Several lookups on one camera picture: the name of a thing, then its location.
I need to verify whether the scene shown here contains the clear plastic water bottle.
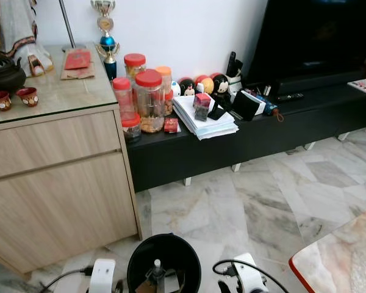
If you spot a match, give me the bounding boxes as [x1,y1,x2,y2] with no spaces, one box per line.
[148,259,167,293]

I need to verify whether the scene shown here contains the black round rubbish bin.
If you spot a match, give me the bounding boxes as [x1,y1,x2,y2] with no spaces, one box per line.
[127,233,202,293]

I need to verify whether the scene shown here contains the brown cardboard scrap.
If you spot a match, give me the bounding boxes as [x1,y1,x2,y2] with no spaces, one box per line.
[134,276,187,293]

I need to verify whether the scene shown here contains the pink marble table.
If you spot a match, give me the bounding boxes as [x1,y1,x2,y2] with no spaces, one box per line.
[289,208,366,293]

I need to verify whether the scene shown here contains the light wood cabinet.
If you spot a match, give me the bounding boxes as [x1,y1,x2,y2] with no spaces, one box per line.
[0,43,144,275]

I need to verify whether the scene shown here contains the black low TV console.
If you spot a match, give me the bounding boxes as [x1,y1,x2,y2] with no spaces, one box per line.
[127,79,366,193]

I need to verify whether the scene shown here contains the small low red-lid jar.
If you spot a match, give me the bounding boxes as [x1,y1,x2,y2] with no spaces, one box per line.
[121,113,142,144]

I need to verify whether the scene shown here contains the stack of white papers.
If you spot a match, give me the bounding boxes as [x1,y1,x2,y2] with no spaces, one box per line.
[172,95,240,141]

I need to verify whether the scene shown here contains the small red box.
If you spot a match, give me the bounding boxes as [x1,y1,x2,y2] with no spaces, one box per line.
[163,118,179,134]

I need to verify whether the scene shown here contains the small black flat device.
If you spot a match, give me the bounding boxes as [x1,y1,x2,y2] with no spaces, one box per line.
[207,105,228,121]

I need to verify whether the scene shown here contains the black pouch with white edge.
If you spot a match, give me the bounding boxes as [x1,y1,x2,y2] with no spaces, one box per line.
[232,90,266,121]

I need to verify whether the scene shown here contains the dark box with pink top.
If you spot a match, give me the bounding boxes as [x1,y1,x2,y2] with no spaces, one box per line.
[193,93,213,121]

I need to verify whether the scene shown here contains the large red-lid snack jar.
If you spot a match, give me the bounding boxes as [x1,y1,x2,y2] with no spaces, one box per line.
[134,69,167,134]

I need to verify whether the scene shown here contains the slim red-lid plastic jar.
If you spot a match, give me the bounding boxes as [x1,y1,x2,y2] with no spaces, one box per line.
[112,78,135,120]

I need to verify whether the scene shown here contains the black remote control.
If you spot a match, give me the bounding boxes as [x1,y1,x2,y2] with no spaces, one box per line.
[276,93,304,102]

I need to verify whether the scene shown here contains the black mouse plush ball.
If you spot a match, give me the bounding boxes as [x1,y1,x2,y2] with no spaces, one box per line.
[210,73,231,95]

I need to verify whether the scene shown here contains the orange plush ball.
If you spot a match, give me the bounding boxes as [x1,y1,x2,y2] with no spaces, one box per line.
[195,75,215,95]

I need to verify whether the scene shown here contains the black and red plush ball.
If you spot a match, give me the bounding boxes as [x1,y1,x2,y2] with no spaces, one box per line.
[179,78,197,97]

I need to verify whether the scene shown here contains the small red patterned teacup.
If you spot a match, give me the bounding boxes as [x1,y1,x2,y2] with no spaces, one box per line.
[0,92,13,112]
[15,87,39,107]

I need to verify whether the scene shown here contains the white holder with black remotes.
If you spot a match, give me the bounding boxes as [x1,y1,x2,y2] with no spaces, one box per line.
[224,52,245,92]

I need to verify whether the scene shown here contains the orange-lid plastic jar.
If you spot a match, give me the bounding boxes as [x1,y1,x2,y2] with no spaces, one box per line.
[156,66,174,117]

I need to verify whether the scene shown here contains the brown paper bag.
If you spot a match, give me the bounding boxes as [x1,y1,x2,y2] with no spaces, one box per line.
[60,48,97,81]

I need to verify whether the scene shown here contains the short wide red-lid jar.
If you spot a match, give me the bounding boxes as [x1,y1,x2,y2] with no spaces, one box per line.
[124,53,147,80]

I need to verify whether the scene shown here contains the red envelope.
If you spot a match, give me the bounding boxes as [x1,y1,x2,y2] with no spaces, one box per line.
[64,49,92,71]

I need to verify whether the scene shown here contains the printed magazine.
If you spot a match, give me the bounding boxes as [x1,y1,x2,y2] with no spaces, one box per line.
[348,76,366,98]

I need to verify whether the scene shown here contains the dark iron teapot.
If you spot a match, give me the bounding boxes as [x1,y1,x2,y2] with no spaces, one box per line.
[0,49,26,93]

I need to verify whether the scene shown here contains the silver trophy with blue ball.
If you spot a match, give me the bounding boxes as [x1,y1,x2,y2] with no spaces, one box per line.
[90,0,121,80]

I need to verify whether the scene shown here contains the thin metal lamp pole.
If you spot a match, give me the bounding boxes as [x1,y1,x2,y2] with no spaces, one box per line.
[58,0,86,52]

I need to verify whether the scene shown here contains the black flat television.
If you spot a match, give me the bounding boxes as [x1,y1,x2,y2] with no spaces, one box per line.
[244,0,366,86]

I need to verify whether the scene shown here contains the white-robed figurine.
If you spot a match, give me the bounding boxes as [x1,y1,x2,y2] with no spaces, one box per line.
[0,0,54,77]

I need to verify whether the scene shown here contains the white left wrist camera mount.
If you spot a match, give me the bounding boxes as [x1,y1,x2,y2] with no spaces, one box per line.
[88,258,117,293]

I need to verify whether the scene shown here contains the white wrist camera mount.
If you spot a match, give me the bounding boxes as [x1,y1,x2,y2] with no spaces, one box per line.
[88,258,117,293]
[232,253,269,293]

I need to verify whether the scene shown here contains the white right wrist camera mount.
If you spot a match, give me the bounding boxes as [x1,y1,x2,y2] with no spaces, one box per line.
[232,253,269,293]

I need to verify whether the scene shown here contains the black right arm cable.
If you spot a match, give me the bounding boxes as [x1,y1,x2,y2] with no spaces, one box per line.
[212,259,290,293]

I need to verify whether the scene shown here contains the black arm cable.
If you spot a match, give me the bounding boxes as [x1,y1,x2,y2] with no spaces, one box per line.
[212,259,290,293]
[40,266,95,293]

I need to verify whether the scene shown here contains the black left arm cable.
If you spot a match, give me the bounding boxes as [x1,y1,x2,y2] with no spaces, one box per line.
[40,266,95,293]

